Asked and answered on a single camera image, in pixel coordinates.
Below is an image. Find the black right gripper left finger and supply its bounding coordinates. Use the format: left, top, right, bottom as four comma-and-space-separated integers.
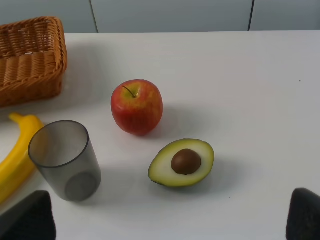
0, 190, 57, 240

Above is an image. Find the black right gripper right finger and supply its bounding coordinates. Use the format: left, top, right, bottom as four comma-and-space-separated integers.
285, 188, 320, 240

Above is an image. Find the yellow banana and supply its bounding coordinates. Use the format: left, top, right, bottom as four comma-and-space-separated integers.
0, 113, 44, 204

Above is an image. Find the brown wicker basket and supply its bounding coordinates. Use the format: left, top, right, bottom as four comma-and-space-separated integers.
0, 16, 68, 107

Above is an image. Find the grey translucent plastic cup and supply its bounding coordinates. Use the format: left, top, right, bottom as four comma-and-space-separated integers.
28, 120, 102, 202

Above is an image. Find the halved avocado with pit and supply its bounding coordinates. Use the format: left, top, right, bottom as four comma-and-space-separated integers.
148, 138, 215, 188

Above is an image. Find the red apple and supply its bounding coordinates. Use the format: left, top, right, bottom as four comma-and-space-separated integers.
110, 79, 164, 136

